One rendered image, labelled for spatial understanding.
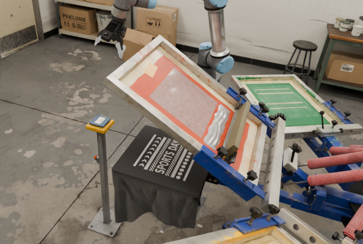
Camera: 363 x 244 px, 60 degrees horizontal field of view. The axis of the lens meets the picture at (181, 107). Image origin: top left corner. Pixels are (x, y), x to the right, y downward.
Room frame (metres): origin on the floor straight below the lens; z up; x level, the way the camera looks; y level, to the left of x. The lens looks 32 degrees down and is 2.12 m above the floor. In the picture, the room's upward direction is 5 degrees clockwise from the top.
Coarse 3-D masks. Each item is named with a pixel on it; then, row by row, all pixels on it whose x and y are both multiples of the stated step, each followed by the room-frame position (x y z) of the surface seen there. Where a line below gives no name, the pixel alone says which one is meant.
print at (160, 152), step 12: (156, 144) 1.45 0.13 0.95; (168, 144) 1.46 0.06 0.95; (144, 156) 1.33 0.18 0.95; (156, 156) 1.34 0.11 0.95; (168, 156) 1.35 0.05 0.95; (180, 156) 1.36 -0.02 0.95; (192, 156) 1.37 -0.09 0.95; (144, 168) 1.24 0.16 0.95; (156, 168) 1.25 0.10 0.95; (168, 168) 1.25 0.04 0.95; (180, 168) 1.26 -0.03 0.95
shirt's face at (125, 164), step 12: (144, 132) 1.55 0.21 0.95; (156, 132) 1.56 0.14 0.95; (132, 144) 1.43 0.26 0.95; (144, 144) 1.44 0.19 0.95; (132, 156) 1.33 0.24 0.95; (120, 168) 1.22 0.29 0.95; (132, 168) 1.23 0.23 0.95; (192, 168) 1.27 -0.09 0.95; (204, 168) 1.28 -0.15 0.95; (156, 180) 1.16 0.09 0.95; (168, 180) 1.17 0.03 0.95; (180, 180) 1.18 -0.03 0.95; (192, 180) 1.18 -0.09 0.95; (204, 180) 1.19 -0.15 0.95; (192, 192) 1.10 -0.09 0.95
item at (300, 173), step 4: (284, 168) 1.17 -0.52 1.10; (284, 172) 1.17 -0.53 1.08; (296, 172) 1.16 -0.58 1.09; (300, 172) 1.18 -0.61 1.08; (304, 172) 1.19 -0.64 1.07; (296, 176) 1.15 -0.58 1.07; (300, 176) 1.15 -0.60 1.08; (304, 176) 1.17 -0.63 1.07; (292, 180) 1.16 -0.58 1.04; (296, 180) 1.15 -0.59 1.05; (300, 180) 1.15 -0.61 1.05; (304, 180) 1.14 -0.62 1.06; (300, 184) 1.14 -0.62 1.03; (304, 184) 1.14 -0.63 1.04
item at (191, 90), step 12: (168, 60) 1.56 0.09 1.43; (156, 72) 1.41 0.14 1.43; (168, 72) 1.46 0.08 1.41; (180, 72) 1.53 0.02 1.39; (168, 84) 1.37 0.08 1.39; (180, 84) 1.43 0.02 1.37; (192, 84) 1.49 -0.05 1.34; (192, 96) 1.39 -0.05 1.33; (204, 96) 1.45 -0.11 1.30; (204, 108) 1.36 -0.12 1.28; (216, 108) 1.41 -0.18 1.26; (228, 108) 1.48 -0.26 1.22; (228, 120) 1.38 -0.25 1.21
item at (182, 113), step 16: (144, 80) 1.30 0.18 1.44; (160, 80) 1.36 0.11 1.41; (144, 96) 1.20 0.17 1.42; (160, 96) 1.26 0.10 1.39; (176, 96) 1.32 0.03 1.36; (176, 112) 1.21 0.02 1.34; (192, 112) 1.27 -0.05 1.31; (192, 128) 1.17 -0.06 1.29; (208, 128) 1.23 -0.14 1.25; (240, 144) 1.25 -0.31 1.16; (240, 160) 1.14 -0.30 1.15
